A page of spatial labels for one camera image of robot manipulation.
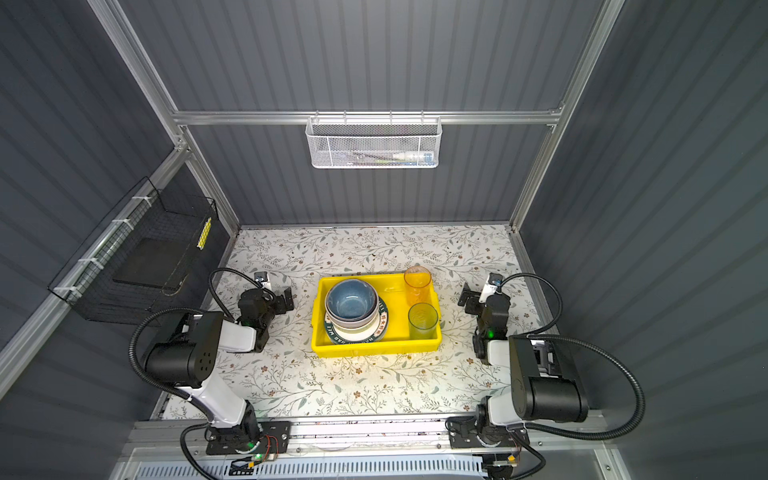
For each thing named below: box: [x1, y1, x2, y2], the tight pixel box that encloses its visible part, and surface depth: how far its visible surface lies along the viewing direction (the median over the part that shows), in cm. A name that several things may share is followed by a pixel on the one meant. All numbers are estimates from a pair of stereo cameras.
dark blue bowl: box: [326, 279, 377, 321], surface depth 89 cm
